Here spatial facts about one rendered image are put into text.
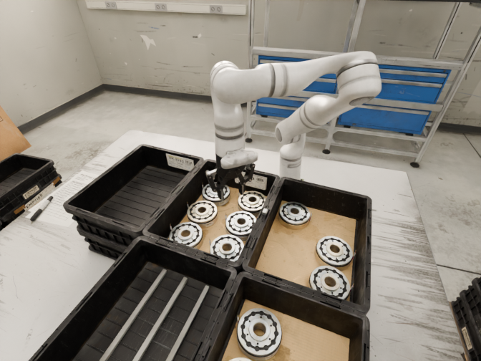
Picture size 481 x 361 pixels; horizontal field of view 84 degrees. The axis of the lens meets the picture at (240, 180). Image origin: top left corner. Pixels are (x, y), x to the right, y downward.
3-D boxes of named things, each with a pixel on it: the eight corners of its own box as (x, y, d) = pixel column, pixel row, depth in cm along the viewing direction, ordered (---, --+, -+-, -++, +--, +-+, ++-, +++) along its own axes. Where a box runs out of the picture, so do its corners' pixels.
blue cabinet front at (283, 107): (256, 113, 273) (258, 54, 237) (328, 122, 257) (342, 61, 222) (255, 114, 271) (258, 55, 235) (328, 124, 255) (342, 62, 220)
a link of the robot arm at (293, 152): (296, 112, 106) (295, 149, 117) (275, 118, 104) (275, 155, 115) (310, 122, 99) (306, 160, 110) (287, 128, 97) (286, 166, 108)
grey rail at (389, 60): (250, 51, 244) (250, 46, 241) (462, 66, 207) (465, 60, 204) (248, 54, 236) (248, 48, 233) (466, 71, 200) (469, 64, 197)
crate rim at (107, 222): (142, 147, 113) (141, 142, 111) (206, 162, 104) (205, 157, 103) (62, 210, 84) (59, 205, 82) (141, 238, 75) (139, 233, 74)
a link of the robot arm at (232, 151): (223, 170, 61) (222, 147, 57) (207, 147, 69) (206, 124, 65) (259, 161, 63) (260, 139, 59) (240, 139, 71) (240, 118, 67)
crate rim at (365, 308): (366, 319, 58) (370, 314, 57) (240, 274, 67) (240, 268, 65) (369, 202, 87) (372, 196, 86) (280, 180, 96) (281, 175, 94)
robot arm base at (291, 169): (281, 178, 127) (281, 148, 116) (300, 181, 124) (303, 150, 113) (277, 191, 120) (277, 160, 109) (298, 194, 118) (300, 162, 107)
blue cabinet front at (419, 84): (337, 123, 256) (353, 61, 220) (420, 134, 240) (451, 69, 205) (337, 124, 253) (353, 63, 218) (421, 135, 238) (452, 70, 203)
